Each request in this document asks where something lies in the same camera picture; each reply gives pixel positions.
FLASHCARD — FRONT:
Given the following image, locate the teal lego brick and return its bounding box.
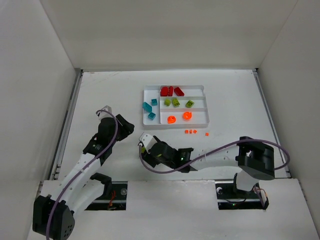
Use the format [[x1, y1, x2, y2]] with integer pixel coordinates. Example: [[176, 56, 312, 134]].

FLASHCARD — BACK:
[[148, 112, 156, 120]]

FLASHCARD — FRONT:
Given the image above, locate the teal lego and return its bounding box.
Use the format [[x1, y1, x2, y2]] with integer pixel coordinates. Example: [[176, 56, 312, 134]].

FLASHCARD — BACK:
[[151, 98, 158, 106], [142, 102, 153, 113]]

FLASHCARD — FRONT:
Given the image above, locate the orange round disc piece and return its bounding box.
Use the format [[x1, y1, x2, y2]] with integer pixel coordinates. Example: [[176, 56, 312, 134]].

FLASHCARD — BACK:
[[182, 111, 192, 121]]

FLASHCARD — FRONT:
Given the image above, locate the lime small lego brick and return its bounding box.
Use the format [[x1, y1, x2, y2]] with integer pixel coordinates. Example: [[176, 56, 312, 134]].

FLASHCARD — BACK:
[[164, 99, 171, 106]]

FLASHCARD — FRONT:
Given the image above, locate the lime lego plate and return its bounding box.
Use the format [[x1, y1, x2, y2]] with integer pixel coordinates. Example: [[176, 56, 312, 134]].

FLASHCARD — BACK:
[[171, 98, 180, 108]]

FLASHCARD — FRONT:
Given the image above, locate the red rounded lego brick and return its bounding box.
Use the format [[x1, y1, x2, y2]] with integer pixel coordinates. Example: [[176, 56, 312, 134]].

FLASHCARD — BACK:
[[160, 86, 169, 97]]

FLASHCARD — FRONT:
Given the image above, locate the red lego brick cluster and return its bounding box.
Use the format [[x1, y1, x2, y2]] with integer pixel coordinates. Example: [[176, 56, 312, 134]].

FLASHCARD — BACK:
[[168, 86, 174, 97]]

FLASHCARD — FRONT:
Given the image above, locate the red long lego brick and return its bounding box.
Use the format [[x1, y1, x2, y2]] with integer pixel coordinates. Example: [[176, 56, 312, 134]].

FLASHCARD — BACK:
[[173, 87, 185, 97]]

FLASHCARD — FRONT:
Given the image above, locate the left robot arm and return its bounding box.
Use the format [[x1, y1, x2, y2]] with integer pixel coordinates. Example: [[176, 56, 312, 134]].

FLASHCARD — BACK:
[[32, 109, 135, 240]]

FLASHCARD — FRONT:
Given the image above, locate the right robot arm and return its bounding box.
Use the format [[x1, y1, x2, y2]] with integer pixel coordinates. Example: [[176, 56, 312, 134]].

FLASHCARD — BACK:
[[139, 133, 275, 192]]

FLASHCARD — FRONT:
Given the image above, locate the teal lego in tray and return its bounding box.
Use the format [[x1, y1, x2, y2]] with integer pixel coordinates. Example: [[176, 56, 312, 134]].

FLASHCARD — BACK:
[[151, 98, 158, 106]]

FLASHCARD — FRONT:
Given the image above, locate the white compartment tray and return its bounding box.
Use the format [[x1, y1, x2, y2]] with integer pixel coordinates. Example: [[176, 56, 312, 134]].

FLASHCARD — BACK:
[[142, 85, 210, 130]]

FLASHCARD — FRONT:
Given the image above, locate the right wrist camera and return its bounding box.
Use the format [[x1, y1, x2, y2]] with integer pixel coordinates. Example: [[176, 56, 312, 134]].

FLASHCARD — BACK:
[[139, 132, 157, 152]]

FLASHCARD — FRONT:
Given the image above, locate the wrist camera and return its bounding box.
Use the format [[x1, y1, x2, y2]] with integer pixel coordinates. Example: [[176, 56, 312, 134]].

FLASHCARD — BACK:
[[96, 105, 112, 121], [139, 132, 157, 152]]

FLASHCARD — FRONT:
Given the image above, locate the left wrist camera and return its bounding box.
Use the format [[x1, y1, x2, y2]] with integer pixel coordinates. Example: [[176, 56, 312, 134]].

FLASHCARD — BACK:
[[96, 105, 112, 121]]

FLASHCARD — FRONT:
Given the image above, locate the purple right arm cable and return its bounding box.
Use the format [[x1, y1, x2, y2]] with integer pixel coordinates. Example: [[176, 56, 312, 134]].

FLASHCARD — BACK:
[[138, 139, 291, 175]]

